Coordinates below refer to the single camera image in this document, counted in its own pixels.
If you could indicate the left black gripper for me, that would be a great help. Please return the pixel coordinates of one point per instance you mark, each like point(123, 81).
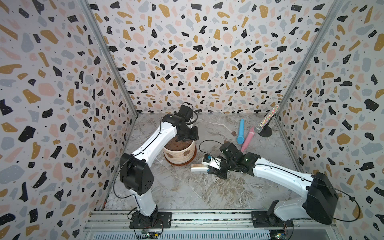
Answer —
point(194, 136)

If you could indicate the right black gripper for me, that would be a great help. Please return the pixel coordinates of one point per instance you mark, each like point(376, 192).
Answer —
point(216, 172)

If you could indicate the cream ceramic pot with soil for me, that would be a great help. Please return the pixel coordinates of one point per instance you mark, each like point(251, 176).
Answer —
point(173, 145)

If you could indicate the white scrub brush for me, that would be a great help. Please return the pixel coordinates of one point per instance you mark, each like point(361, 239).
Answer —
point(199, 168)

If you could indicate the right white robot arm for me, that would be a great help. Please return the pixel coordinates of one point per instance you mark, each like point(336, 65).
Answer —
point(317, 197)

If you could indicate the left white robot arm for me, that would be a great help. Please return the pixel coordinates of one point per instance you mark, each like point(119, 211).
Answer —
point(135, 168)

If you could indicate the pink toy microphone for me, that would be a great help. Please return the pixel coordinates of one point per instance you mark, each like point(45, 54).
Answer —
point(248, 139)

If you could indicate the blue toy microphone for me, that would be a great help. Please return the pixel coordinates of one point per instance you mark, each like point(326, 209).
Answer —
point(240, 138)

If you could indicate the terracotta saucer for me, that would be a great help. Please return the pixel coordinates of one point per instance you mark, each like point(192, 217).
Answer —
point(180, 158)

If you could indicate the black microphone stand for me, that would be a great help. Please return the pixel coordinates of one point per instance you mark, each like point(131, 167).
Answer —
point(266, 131)

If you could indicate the glitter silver microphone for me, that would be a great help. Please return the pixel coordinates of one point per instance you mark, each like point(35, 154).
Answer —
point(258, 128)

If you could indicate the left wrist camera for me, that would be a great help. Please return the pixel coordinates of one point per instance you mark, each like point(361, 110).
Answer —
point(186, 113)

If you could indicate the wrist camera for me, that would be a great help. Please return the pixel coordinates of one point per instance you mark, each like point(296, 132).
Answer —
point(186, 113)
point(210, 161)

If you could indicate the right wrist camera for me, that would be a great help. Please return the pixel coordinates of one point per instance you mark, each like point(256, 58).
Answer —
point(210, 161)

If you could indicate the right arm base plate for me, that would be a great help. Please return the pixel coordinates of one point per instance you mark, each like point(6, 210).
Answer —
point(261, 219)

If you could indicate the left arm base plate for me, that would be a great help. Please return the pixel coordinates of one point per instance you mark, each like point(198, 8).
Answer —
point(150, 220)

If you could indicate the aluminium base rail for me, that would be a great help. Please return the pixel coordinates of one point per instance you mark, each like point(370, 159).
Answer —
point(205, 225)

